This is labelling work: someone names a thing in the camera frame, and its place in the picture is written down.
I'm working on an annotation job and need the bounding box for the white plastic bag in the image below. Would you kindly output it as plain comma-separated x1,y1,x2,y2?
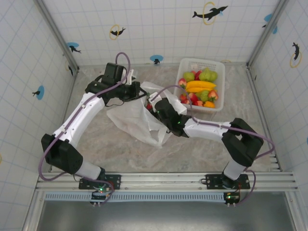
106,81,188,149

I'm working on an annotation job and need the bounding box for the yellow fake banana bunch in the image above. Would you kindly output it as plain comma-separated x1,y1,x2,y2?
185,80,217,94

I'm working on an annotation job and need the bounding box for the white plastic basket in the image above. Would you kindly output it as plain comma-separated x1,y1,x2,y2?
173,57,226,116

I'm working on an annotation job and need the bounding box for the blue circle animal sticker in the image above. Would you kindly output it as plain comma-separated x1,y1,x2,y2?
261,13,279,34
32,85,45,100

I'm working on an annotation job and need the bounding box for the grey metal panel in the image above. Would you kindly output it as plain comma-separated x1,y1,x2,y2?
36,201,298,231

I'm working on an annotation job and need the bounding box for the right circuit board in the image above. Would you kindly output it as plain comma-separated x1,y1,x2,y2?
223,191,241,208

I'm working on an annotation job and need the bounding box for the circuit board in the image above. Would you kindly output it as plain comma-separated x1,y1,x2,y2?
90,189,114,207
223,191,241,208

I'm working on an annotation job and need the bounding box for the left circuit board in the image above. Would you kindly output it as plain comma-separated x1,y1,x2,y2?
90,189,114,207

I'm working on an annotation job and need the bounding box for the thin black left gripper cable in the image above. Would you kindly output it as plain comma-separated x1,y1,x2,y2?
104,97,126,108

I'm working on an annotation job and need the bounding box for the black animal yellow ring sticker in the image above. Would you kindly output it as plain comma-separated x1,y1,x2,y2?
289,42,303,68
64,59,74,77

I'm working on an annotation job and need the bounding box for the aluminium side rail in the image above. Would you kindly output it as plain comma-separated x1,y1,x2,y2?
246,66,283,172
36,69,80,183

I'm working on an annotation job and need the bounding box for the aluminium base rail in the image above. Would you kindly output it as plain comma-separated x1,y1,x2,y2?
35,171,300,193

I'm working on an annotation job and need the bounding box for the aluminium corner post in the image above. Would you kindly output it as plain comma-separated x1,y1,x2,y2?
245,0,289,69
35,0,80,72

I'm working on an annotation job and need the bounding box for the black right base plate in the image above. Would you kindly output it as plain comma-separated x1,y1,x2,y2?
205,173,251,191

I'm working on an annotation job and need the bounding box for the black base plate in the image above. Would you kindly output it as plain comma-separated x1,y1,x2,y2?
78,173,122,191
205,173,251,191

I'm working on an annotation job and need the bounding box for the slotted grey cable duct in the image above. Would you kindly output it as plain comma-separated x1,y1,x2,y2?
44,192,229,202

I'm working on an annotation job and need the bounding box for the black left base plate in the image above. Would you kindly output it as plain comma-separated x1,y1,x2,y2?
78,173,122,191

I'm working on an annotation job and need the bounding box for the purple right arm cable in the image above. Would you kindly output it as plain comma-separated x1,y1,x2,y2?
153,84,276,207

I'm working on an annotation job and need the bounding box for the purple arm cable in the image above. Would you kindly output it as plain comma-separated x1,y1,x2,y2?
38,52,132,202
153,84,276,207

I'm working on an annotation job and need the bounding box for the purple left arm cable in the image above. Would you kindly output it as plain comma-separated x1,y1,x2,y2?
38,52,132,202

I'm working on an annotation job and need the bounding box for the aluminium frame leg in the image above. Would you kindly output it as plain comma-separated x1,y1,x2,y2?
286,191,305,231
23,192,45,231

